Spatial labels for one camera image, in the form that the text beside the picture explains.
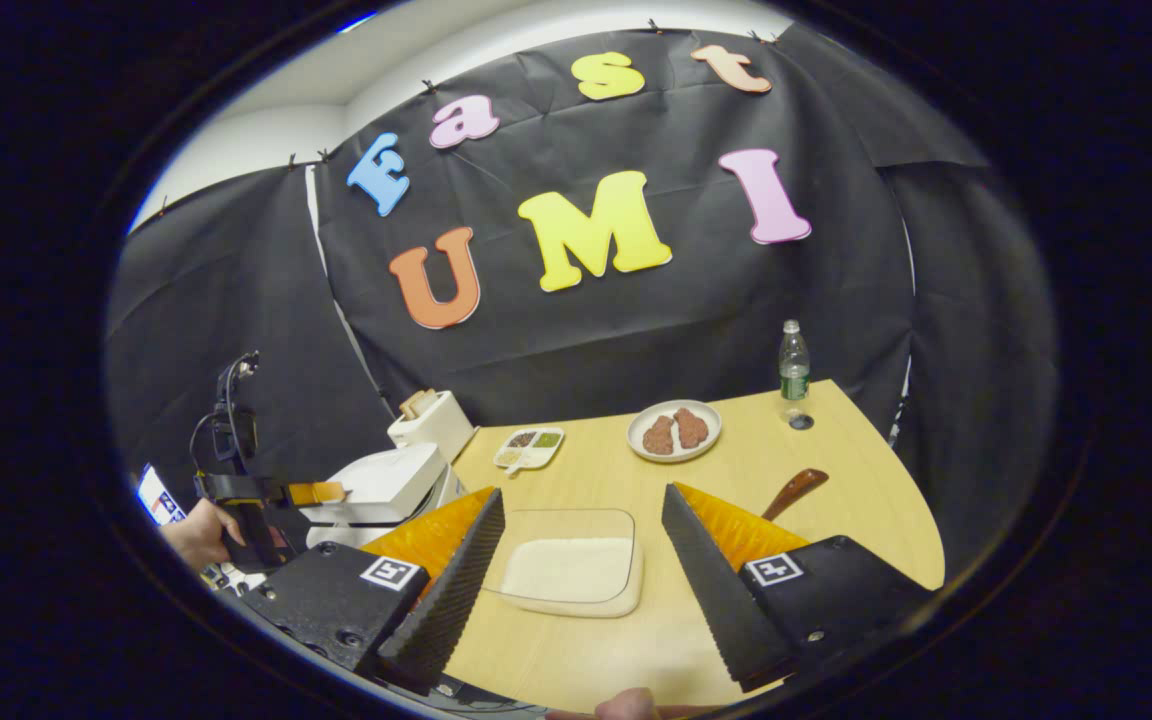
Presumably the white rice cooker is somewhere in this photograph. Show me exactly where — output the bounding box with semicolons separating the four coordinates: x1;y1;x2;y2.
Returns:
298;442;468;552

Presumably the brown wooden spoon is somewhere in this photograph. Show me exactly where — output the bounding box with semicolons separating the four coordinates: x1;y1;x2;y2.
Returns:
761;468;830;524

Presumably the white divided condiment dish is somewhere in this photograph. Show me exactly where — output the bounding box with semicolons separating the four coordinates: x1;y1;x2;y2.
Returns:
493;427;566;475

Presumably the white toaster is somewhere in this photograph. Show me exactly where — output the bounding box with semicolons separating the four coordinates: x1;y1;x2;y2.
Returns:
387;392;478;464

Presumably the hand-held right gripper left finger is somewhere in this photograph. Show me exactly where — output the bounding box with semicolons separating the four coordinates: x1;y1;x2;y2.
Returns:
236;487;507;697

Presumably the clear container of rice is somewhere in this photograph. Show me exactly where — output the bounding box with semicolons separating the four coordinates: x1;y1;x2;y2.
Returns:
483;508;645;619

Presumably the black backdrop cloth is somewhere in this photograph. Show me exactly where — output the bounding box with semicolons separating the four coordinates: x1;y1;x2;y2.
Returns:
104;25;1059;586

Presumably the white round plate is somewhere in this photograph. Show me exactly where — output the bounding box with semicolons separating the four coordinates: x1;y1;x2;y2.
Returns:
626;399;723;464

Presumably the computer monitor screen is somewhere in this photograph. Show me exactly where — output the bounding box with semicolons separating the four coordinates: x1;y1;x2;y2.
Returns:
135;462;188;529

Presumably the clear plastic water bottle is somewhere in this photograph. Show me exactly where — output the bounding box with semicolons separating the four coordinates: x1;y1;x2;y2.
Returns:
778;320;812;424

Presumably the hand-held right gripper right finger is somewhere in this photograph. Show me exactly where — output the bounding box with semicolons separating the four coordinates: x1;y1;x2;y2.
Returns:
660;483;938;694

